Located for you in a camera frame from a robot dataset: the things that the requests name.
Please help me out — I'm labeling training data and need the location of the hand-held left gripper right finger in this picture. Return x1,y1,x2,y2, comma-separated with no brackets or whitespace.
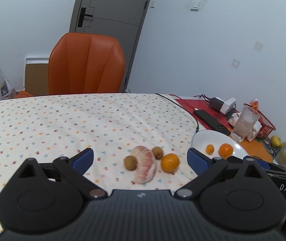
174,148,276,199

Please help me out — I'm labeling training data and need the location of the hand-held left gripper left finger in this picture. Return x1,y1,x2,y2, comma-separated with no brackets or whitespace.
8,148,107,200

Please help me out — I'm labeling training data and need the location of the medium orange mandarin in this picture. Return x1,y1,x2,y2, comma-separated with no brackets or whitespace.
219,143,234,158

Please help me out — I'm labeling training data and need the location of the white plate with blue rim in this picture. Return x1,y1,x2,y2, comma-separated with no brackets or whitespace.
191,130,275,164

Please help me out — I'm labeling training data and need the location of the large orange mandarin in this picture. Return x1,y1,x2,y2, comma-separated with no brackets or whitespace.
161,154,180,173

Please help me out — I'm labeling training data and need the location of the small brown-green fruit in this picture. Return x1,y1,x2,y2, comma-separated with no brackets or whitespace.
124,156,137,171
152,147,164,160

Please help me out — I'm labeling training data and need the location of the peeled citrus piece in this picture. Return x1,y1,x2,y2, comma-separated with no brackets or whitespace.
133,157,158,184
130,145,156,165

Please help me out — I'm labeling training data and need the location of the orange lion print mat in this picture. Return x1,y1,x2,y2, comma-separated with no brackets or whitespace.
241,136,277,163

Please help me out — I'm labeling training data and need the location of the yellow lemon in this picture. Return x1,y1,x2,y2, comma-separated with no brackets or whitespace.
269,135,283,148

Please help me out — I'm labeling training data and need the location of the floral tissue box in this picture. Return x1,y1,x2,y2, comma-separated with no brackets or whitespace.
227,112,262,141

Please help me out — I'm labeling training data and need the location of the clear ribbed glass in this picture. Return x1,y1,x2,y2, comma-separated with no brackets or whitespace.
231,105,261,142

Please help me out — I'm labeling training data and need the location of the floral tablecloth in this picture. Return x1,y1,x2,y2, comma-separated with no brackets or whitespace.
0,93,201,241

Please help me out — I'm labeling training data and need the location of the red plastic basket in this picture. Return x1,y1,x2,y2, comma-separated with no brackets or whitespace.
243,103,276,139

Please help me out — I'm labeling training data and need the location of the black remote control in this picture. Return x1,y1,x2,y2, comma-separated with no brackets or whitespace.
193,108,232,136

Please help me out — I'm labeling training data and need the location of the white power adapter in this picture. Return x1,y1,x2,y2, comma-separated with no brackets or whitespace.
220,98,237,114

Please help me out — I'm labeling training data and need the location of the red table mat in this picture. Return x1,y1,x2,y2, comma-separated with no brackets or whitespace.
175,98,233,131

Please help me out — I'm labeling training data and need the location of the black charger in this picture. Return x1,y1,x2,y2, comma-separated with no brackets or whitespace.
209,97,224,111

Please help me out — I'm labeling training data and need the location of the cardboard box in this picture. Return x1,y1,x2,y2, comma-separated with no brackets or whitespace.
24,58,51,97

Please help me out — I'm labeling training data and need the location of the orange leather chair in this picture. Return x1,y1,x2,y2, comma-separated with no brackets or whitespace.
48,33,126,96

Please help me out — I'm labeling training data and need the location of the grey door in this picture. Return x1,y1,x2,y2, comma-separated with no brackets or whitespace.
69,0,157,93

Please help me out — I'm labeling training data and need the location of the black cable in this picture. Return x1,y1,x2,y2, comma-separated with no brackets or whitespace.
154,93,200,134

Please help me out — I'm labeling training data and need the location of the black door handle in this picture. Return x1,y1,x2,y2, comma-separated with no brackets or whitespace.
77,7,95,28

